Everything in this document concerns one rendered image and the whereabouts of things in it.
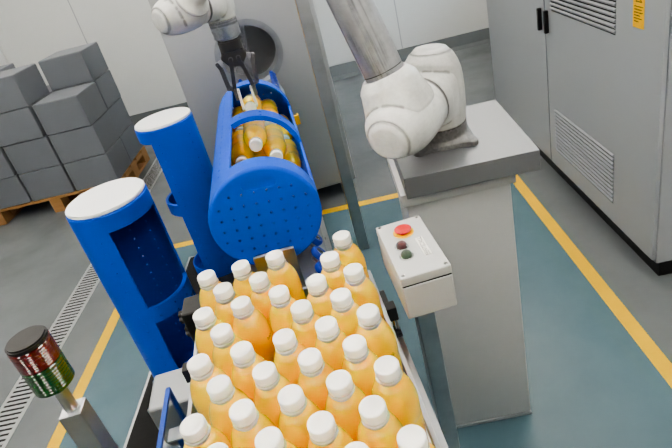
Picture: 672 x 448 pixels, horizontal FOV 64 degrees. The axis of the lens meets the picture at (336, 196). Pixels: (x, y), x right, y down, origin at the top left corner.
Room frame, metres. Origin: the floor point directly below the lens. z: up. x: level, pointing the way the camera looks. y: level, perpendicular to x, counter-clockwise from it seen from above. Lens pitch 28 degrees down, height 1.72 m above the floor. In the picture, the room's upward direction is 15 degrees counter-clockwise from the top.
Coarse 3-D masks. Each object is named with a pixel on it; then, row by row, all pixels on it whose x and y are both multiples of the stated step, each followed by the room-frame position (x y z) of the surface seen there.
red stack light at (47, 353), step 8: (48, 336) 0.69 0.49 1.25; (48, 344) 0.68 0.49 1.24; (56, 344) 0.70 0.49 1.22; (32, 352) 0.66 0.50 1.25; (40, 352) 0.67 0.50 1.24; (48, 352) 0.68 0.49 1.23; (56, 352) 0.69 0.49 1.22; (16, 360) 0.66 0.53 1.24; (24, 360) 0.66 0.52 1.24; (32, 360) 0.66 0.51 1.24; (40, 360) 0.66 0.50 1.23; (48, 360) 0.67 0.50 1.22; (16, 368) 0.67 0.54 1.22; (24, 368) 0.66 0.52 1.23; (32, 368) 0.66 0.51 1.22; (40, 368) 0.66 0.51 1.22
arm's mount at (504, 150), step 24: (480, 120) 1.47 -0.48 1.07; (504, 120) 1.43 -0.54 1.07; (480, 144) 1.33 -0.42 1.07; (504, 144) 1.30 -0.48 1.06; (528, 144) 1.26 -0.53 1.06; (408, 168) 1.30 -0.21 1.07; (432, 168) 1.27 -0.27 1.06; (456, 168) 1.24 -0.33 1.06; (480, 168) 1.24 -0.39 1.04; (504, 168) 1.23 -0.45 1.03; (528, 168) 1.23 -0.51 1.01; (408, 192) 1.25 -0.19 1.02; (432, 192) 1.25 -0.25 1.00
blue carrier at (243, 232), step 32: (224, 96) 2.01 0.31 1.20; (224, 128) 1.60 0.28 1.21; (288, 128) 1.59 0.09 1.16; (224, 160) 1.32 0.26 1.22; (256, 160) 1.22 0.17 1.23; (224, 192) 1.18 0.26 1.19; (256, 192) 1.18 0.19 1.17; (288, 192) 1.18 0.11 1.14; (224, 224) 1.17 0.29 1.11; (256, 224) 1.18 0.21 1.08; (288, 224) 1.18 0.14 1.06; (320, 224) 1.19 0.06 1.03
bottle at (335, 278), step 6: (342, 264) 0.92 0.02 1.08; (324, 270) 0.90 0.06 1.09; (330, 270) 0.89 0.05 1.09; (336, 270) 0.89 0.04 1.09; (342, 270) 0.90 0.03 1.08; (330, 276) 0.89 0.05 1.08; (336, 276) 0.88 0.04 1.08; (342, 276) 0.89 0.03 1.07; (330, 282) 0.88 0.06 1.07; (336, 282) 0.88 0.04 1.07; (342, 282) 0.88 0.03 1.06; (336, 288) 0.87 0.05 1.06
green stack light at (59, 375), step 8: (56, 360) 0.68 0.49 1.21; (64, 360) 0.69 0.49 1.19; (48, 368) 0.67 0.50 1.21; (56, 368) 0.67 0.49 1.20; (64, 368) 0.68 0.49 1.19; (72, 368) 0.70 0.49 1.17; (24, 376) 0.66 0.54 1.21; (32, 376) 0.66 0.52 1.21; (40, 376) 0.66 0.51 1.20; (48, 376) 0.66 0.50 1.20; (56, 376) 0.67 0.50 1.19; (64, 376) 0.68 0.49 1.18; (72, 376) 0.69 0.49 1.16; (32, 384) 0.66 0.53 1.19; (40, 384) 0.66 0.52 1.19; (48, 384) 0.66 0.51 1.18; (56, 384) 0.66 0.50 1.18; (64, 384) 0.67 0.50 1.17; (40, 392) 0.66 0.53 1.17; (48, 392) 0.66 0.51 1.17; (56, 392) 0.66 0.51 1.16
